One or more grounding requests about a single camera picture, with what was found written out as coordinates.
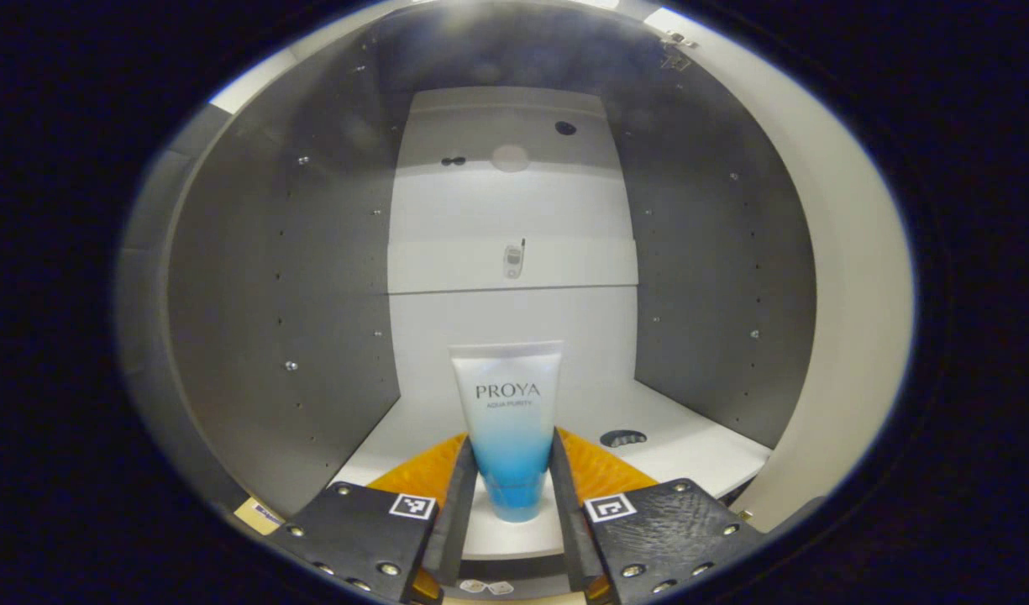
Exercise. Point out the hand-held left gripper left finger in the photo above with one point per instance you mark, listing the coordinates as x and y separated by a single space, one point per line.
457 521

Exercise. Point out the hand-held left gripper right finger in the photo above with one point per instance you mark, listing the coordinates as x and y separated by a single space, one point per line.
569 521

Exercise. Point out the white and blue bottle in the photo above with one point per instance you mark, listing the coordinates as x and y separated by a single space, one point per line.
510 420

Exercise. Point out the grey cabinet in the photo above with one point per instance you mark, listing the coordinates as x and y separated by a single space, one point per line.
270 294

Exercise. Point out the metal door hinge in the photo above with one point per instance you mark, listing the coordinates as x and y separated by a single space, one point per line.
678 49

